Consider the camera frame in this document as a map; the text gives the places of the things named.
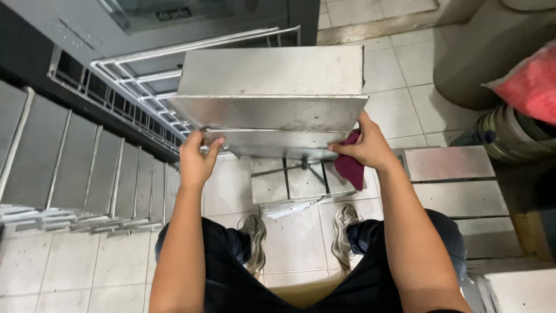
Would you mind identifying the pale steel tray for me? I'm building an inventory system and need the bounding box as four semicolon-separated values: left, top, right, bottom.
460;268;556;313

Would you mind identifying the person's left hand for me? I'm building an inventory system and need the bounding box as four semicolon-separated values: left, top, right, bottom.
179;129;226;188

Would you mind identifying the maroon cleaning cloth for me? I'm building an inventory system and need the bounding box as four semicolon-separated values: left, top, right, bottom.
333;132;366;191

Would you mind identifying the brown stool seat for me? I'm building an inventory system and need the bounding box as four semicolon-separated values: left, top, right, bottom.
268;271;345;310

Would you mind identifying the red plastic sack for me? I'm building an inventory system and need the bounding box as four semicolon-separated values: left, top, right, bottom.
481;41;556;127

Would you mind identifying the grey metal oven cabinet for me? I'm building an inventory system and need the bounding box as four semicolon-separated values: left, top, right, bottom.
0;0;321;67

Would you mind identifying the person's grey right shoe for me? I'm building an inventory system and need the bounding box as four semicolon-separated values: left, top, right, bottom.
330;204;364;269

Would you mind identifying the white wire rack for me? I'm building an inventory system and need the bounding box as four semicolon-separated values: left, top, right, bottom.
47;25;301;155

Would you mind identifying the person's grey shoe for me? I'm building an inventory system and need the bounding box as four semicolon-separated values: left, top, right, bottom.
237;214;268;275
330;204;364;269

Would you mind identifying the large grey drum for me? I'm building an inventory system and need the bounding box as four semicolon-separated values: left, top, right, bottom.
433;0;556;110

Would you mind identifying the low stack of steel trays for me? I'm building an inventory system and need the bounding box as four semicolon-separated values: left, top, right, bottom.
250;156;371;220

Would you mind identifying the person's grey left shoe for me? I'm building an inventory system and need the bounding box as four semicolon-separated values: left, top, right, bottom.
237;214;268;275

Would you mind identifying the row of leaning steel trays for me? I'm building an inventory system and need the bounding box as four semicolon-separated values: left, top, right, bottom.
0;80;181;238

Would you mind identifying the flat steel baking tray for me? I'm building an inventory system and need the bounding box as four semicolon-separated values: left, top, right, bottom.
177;45;365;97

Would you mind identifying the person's right hand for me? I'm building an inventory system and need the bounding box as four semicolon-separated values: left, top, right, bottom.
327;110;399;171

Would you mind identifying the large steel baking tray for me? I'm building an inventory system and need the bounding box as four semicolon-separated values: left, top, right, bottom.
169;94;370;161

